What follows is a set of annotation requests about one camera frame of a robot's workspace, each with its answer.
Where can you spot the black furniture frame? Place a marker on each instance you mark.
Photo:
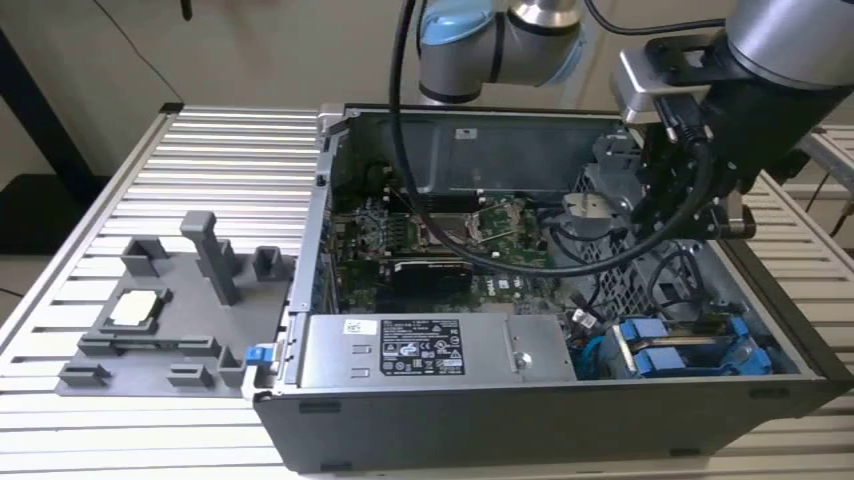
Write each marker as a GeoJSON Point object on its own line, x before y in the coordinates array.
{"type": "Point", "coordinates": [40, 200]}

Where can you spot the CPU socket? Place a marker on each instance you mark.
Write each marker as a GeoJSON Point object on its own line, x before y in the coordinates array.
{"type": "Point", "coordinates": [461, 231]}

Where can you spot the silver metal bracket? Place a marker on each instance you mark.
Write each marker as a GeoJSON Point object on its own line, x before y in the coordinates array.
{"type": "Point", "coordinates": [590, 206]}

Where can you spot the grey perforated disk bay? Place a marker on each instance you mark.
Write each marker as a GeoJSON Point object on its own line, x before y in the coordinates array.
{"type": "Point", "coordinates": [614, 285]}

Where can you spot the silver CPU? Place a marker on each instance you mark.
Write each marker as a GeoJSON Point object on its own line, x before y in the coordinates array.
{"type": "Point", "coordinates": [137, 306]}

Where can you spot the silver power supply unit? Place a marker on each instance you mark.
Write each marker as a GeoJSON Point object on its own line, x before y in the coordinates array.
{"type": "Point", "coordinates": [481, 350]}

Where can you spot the grey parts rack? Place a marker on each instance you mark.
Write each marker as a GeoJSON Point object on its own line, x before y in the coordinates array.
{"type": "Point", "coordinates": [194, 320]}

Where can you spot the open black PC case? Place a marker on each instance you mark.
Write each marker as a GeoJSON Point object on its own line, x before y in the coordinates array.
{"type": "Point", "coordinates": [508, 430]}

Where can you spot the blue case latch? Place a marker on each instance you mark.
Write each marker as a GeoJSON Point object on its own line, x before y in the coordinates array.
{"type": "Point", "coordinates": [258, 355]}

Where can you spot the green motherboard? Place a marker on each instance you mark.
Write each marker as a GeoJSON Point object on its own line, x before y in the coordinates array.
{"type": "Point", "coordinates": [528, 285]}

